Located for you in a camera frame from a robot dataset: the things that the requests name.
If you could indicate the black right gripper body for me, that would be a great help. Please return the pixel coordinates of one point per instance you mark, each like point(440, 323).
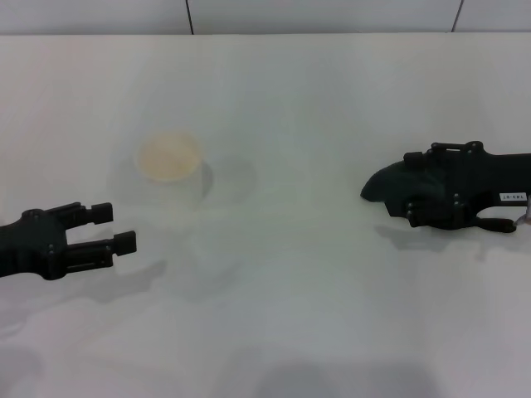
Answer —
point(493, 182)

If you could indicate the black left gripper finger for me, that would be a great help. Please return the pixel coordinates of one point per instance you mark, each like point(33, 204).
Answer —
point(101, 212)
point(124, 242)

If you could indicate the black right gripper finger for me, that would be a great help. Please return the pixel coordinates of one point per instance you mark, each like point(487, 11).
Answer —
point(431, 213)
point(419, 159)

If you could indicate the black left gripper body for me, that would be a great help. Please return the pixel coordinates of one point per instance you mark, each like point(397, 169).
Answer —
point(29, 246)

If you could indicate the dark blue rag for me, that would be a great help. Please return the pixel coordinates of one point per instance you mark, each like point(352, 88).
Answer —
point(410, 186)

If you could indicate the white paper cup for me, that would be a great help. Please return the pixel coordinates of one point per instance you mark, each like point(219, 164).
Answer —
point(174, 170)

